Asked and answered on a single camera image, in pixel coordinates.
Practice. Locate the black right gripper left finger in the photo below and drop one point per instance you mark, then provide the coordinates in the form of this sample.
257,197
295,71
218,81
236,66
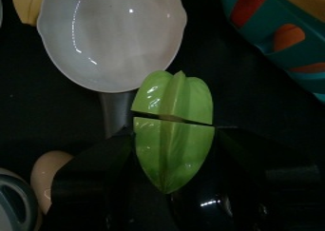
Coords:
93,184

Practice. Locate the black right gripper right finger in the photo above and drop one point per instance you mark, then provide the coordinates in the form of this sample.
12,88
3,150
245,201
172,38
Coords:
263,190

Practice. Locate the green toy starfruit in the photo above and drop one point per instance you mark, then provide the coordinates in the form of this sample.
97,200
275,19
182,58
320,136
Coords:
176,139

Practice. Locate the grey white round lid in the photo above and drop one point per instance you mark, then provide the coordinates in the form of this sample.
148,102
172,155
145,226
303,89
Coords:
15,203

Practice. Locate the teal basket with orange rim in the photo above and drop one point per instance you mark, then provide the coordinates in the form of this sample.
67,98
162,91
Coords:
284,41

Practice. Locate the gold toy ball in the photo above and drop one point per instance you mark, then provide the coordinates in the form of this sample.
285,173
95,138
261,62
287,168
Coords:
27,5

